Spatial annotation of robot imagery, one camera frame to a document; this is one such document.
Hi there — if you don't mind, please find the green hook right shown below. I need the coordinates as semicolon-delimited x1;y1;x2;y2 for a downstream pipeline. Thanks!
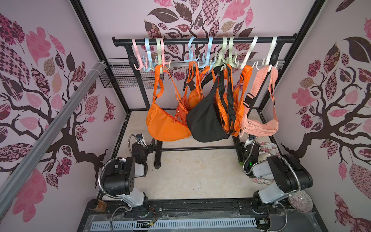
226;36;239;68

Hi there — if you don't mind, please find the silver flexible conduit left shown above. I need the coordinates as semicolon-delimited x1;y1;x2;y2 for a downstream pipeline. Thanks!
97;133;149;201

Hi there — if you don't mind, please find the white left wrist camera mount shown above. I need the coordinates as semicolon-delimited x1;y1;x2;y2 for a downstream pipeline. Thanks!
135;133;146;144

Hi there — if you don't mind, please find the pink hook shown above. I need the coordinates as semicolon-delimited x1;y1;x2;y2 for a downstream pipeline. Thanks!
132;39;144;71
160;38;172;70

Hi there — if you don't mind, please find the aluminium rail left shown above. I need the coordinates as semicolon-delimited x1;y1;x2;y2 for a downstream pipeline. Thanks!
1;61;106;216

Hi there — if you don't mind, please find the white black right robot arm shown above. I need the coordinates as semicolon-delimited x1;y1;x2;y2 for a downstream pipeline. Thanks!
240;142;314;215

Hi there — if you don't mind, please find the brown small jar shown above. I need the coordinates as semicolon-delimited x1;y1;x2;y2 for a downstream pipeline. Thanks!
87;199;108;213

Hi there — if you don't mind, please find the dark grey clothes rack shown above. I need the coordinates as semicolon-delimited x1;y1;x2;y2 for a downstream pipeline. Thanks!
112;34;301;169

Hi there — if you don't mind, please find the green hook middle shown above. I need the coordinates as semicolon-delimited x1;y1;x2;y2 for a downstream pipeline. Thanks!
213;37;228;68

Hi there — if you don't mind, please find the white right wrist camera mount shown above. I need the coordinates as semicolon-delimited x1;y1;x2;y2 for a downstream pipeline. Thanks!
244;134;257;148

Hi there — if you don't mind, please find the floral placemat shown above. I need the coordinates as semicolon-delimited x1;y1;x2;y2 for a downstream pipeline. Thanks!
253;142;280;185

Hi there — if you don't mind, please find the green hook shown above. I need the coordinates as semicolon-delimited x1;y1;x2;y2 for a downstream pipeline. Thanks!
226;36;239;68
156;38;163;74
213;37;228;68

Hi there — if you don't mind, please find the green hook left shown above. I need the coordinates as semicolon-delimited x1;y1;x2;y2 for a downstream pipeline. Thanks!
156;38;163;74

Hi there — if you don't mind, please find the white slotted cable duct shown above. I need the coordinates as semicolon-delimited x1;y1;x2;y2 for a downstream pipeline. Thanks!
89;217;257;232

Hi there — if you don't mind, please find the black fanny pack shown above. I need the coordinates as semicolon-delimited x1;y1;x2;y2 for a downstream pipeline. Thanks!
215;65;236;136
186;67;229;143

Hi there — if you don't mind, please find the pink fanny pack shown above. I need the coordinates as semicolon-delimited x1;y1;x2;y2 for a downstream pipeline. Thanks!
239;65;279;138

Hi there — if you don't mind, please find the blue hook left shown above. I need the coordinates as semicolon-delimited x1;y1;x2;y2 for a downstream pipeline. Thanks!
145;38;153;72

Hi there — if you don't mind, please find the black wire basket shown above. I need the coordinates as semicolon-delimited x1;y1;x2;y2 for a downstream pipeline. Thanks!
100;64;155;89

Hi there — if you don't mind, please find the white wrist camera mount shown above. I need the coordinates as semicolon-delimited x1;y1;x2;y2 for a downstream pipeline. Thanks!
244;134;257;148
135;133;146;144

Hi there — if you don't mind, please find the white hook right end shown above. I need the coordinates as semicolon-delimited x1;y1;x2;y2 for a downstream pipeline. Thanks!
261;36;278;71

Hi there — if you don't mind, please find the orange bag with black straps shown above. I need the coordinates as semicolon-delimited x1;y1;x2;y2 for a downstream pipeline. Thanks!
146;65;191;142

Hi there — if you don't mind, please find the blue hook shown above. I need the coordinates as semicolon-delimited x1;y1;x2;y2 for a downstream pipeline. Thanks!
145;38;153;72
198;36;213;69
183;36;200;63

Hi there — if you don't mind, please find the orange bag bottom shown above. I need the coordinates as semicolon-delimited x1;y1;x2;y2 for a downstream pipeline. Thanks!
185;61;210;111

